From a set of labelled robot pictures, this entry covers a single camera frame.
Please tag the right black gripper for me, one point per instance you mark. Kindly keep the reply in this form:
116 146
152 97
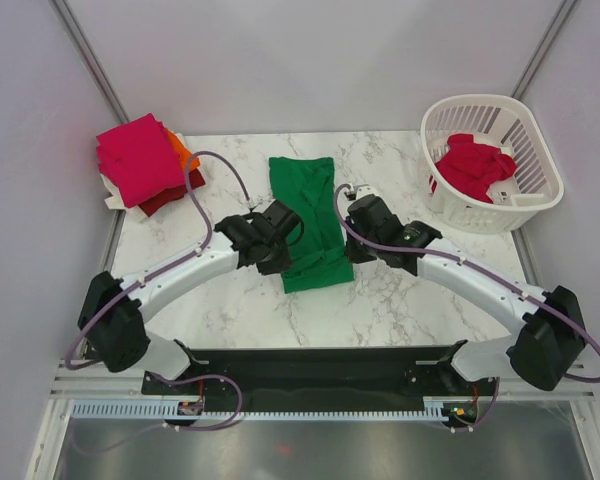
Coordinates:
354 254

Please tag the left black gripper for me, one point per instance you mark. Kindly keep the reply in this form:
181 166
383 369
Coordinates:
281 264

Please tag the green t shirt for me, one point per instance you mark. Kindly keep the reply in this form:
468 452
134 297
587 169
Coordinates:
317 247

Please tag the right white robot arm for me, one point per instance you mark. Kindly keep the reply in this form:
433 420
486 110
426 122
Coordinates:
543 339

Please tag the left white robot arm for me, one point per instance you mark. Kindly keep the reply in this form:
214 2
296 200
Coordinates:
116 310

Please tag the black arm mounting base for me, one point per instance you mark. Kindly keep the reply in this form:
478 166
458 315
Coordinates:
371 376

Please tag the folded dark red t shirt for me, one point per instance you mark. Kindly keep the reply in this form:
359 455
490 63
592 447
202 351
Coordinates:
152 205

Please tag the red t shirt in basket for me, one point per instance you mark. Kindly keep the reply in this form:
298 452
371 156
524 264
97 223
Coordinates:
472 168

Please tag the folded orange t shirt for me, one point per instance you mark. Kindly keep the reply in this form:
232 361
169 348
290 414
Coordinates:
179 146

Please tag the folded pink t shirt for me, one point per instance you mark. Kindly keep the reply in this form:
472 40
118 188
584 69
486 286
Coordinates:
138 158

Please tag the white plastic laundry basket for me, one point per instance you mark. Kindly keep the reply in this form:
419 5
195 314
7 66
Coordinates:
501 122

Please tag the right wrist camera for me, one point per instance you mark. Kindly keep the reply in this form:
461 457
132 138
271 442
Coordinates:
357 192

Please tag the white slotted cable duct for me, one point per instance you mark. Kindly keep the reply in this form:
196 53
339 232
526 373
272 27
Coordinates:
424 410

